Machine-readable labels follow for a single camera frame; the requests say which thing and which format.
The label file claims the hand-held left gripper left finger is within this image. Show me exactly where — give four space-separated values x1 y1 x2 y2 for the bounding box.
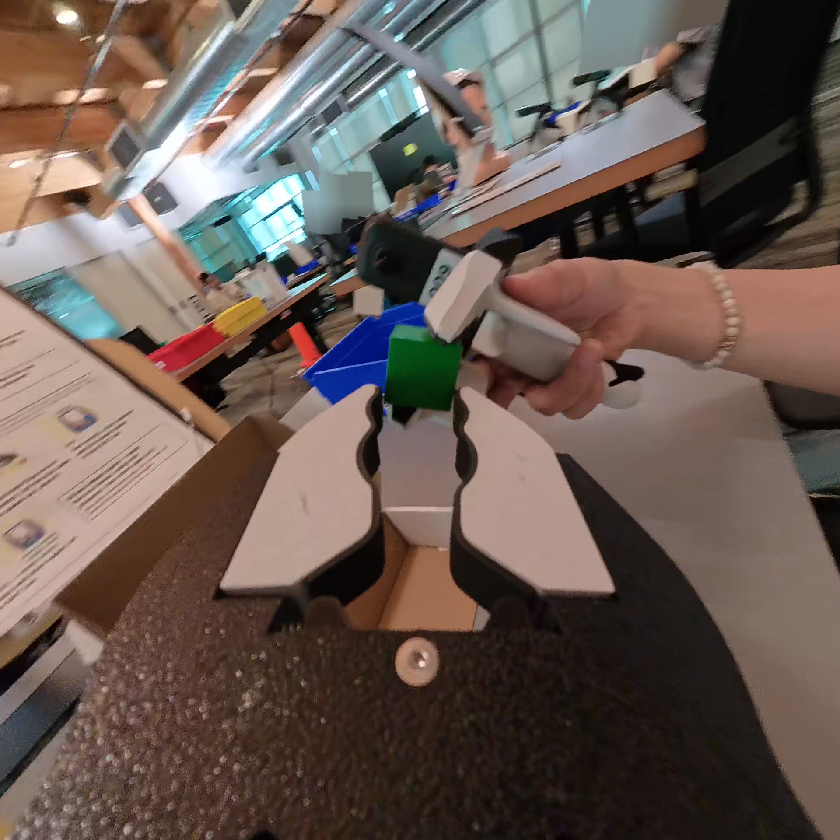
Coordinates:
218 384 386 608

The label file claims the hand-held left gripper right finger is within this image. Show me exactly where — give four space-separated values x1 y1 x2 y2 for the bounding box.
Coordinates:
448 386 616 614

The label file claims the green wooden cube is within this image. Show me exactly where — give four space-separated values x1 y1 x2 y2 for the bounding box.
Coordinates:
384 326 463 412

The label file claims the blue plastic bin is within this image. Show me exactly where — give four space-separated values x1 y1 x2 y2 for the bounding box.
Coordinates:
302 302 429 404

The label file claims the white cardboard box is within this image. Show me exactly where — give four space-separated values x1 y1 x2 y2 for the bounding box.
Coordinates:
56 394 493 637

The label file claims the person's right forearm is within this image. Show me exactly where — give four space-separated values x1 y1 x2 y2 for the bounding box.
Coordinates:
728 264 840 388

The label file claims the person's right hand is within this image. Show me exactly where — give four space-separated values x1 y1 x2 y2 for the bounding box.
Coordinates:
482 258 698 421

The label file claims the black display screen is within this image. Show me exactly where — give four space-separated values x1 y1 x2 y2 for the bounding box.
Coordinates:
369 113 460 188

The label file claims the background wooden table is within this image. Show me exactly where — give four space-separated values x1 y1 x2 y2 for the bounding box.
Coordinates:
157 272 332 385

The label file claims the orange traffic cone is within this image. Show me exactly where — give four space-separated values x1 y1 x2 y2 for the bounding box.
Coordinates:
289 322 324 370

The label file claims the small yellow bin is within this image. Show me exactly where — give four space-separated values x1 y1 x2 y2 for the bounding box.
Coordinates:
211 295 268 337

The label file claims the long grey-top table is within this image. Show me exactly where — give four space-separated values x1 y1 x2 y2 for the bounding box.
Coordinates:
420 88 708 249

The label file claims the red plastic basket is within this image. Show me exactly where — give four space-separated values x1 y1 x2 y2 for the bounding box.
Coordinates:
147 323 225 373

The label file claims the printed instruction board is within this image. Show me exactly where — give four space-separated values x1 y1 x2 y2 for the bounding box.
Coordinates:
0 289 232 637

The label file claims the white bead bracelet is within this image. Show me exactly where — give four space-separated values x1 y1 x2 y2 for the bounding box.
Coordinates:
682 261 744 370

